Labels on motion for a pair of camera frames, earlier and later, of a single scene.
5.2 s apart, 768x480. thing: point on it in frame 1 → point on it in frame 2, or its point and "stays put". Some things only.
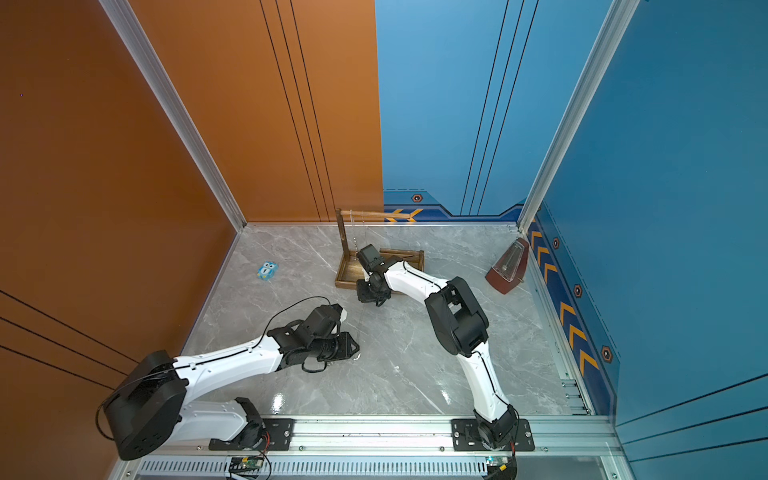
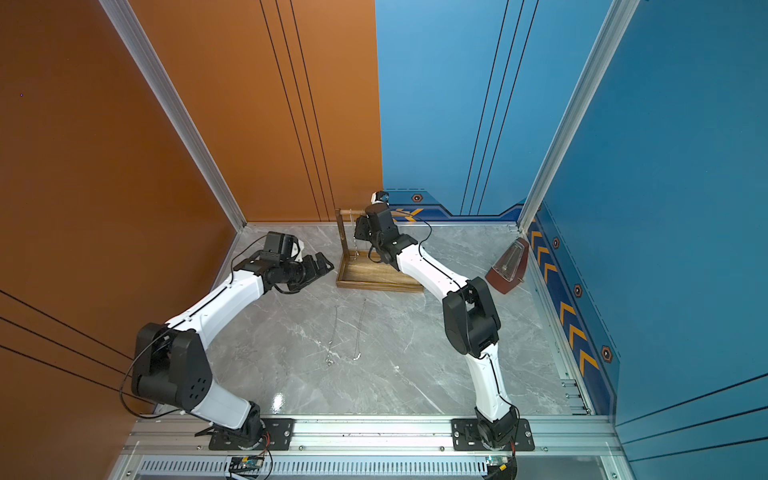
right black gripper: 363,297 → 360,227
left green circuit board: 245,464 stays put
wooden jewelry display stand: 350,271 stays put
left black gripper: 348,348 → 313,273
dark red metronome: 508,272 stays put
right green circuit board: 499,463 stays put
